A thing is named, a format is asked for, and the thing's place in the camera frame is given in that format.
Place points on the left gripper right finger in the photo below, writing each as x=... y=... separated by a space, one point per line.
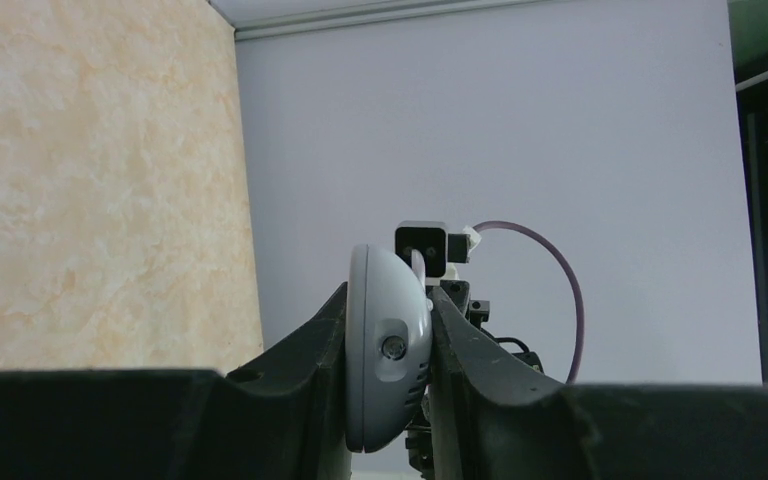
x=494 y=417

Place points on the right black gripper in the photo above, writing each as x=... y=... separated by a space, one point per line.
x=419 y=433

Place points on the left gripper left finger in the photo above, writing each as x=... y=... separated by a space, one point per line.
x=279 y=416

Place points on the white battery cover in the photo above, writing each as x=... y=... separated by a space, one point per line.
x=418 y=267

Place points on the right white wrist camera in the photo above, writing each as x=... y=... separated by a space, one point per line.
x=442 y=250

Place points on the white remote control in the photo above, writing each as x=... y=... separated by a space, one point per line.
x=388 y=343

